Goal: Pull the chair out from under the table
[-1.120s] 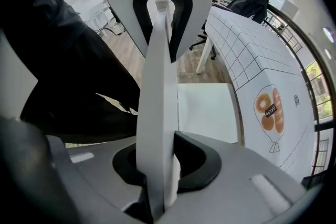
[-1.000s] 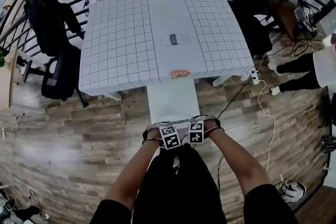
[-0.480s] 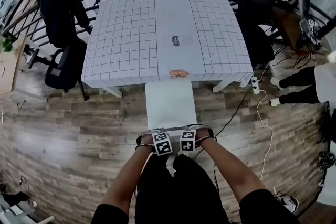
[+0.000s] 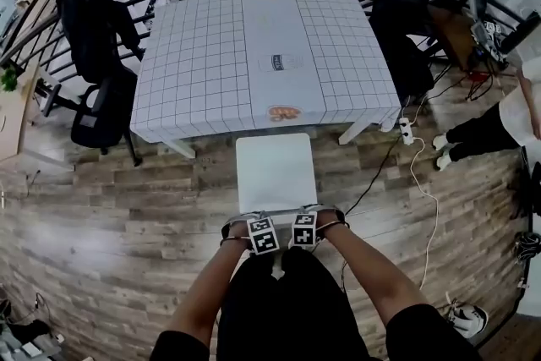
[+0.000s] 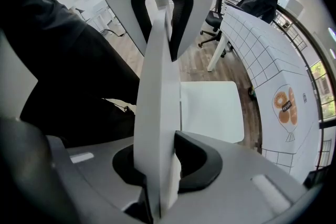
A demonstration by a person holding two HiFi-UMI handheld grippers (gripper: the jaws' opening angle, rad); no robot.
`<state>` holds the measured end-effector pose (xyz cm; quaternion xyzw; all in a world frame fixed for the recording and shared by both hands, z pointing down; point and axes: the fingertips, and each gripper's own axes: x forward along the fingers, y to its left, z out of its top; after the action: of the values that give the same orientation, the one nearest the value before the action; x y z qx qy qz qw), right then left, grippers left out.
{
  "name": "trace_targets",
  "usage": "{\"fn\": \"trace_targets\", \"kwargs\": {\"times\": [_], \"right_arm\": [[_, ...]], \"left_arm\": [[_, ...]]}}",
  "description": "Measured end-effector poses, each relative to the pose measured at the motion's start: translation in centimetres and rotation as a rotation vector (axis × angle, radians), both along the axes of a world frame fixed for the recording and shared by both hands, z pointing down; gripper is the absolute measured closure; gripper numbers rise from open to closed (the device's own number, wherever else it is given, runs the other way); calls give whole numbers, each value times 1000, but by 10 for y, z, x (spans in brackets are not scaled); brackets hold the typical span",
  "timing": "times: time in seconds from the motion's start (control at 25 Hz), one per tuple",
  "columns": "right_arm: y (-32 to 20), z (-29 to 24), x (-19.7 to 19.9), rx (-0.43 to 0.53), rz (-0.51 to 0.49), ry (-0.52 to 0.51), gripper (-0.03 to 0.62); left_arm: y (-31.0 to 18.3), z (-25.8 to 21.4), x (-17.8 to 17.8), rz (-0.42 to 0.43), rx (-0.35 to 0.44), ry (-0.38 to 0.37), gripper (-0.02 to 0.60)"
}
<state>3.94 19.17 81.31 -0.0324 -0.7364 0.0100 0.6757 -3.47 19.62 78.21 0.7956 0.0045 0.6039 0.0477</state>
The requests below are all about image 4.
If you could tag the person's right forearm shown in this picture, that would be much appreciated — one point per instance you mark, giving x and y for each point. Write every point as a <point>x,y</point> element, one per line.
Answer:
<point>372,270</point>

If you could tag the black jacket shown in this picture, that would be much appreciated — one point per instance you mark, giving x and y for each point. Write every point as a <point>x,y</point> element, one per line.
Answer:
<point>95,25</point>

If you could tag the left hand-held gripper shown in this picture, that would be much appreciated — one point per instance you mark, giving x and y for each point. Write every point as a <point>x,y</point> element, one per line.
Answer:
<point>263,236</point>

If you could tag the person's black clothes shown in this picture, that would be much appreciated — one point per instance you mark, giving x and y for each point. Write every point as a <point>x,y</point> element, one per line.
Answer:
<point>291,308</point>

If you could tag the light wooden desk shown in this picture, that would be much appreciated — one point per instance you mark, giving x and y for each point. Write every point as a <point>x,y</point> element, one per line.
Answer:
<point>12,118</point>

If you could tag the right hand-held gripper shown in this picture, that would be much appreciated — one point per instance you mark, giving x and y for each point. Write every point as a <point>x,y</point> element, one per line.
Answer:
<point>305,229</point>

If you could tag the red flat object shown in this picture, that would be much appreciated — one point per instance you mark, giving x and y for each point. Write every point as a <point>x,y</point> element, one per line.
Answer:
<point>478,76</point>

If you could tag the grey device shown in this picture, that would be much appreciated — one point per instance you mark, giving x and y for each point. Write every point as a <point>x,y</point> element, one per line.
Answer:
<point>488,36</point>

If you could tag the black bag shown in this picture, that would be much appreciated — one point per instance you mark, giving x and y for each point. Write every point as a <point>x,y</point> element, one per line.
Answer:
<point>27,330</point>

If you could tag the white sneaker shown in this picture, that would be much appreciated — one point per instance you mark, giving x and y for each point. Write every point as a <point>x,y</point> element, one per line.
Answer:
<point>467,317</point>

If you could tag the white grid-cloth table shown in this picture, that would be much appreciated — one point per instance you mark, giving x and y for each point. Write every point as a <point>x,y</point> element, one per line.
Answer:
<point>198,67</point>

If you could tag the black striped object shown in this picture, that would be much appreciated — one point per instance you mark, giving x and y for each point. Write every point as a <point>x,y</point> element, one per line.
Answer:
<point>528,245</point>

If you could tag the green plant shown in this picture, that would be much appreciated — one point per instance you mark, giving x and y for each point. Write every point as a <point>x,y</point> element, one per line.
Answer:
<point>8,79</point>

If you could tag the white power strip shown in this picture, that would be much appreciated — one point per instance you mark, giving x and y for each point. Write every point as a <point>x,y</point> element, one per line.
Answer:
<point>406,131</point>

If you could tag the person's left forearm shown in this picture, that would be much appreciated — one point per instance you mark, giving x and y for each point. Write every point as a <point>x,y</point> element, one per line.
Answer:
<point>207,287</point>

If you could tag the white chair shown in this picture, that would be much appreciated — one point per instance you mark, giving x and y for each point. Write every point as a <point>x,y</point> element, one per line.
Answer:
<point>274,173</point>

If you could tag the brown wooden desk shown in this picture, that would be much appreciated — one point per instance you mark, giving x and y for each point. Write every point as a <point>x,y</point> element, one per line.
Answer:
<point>452,34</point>

